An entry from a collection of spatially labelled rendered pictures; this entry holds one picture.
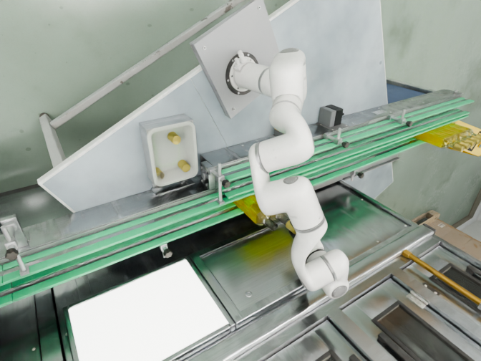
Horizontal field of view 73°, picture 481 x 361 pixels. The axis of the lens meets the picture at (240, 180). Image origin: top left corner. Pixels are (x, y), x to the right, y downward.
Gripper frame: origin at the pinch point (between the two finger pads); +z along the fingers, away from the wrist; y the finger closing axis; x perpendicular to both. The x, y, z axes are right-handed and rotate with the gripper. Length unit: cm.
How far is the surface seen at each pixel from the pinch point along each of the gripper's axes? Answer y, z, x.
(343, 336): -17.2, -32.1, -2.4
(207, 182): 9.3, 25.4, 25.5
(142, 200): 6, 25, 51
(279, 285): -12.7, -11.7, 10.4
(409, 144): -4, 51, -97
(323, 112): 21, 51, -38
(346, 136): 13, 39, -45
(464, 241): -239, 150, -359
